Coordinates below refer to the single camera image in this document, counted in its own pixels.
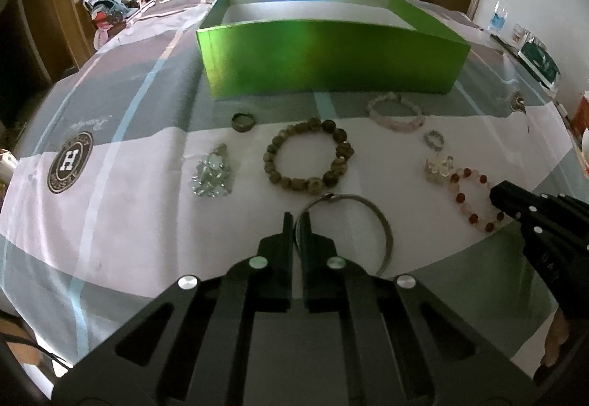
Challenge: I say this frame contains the chair with clothes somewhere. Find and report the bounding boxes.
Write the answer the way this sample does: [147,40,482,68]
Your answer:
[82,0,139,51]

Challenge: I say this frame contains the crystal pendant cluster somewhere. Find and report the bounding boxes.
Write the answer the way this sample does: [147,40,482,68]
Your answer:
[192,144,233,197]

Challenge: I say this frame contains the silver metal bangle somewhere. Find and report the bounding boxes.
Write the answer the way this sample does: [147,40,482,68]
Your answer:
[293,191,395,277]

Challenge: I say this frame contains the green book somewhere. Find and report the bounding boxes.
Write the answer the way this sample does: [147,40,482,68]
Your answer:
[518,42,561,92]

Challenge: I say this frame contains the dark metal ring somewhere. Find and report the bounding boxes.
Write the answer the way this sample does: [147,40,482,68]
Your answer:
[230,112,258,133]

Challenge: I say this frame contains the dark olive bead bracelet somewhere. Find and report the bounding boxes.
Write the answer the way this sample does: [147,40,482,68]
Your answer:
[261,118,357,196]

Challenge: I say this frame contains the small silver ring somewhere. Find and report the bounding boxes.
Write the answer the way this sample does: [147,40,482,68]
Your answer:
[423,129,447,153]

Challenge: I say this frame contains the plaid bed sheet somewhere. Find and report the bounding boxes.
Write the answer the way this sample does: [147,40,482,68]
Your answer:
[1,4,588,363]

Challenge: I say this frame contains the red and white bead bracelet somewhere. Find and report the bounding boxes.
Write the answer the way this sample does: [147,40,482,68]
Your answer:
[447,167,507,234]

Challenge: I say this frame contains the clear crystal charm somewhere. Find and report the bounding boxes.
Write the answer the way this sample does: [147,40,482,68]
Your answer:
[424,155,454,183]

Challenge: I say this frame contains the plastic water bottle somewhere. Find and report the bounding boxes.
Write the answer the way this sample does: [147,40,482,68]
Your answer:
[487,0,510,35]

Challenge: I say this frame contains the green cardboard box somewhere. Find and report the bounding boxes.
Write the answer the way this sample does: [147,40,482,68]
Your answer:
[197,0,471,100]

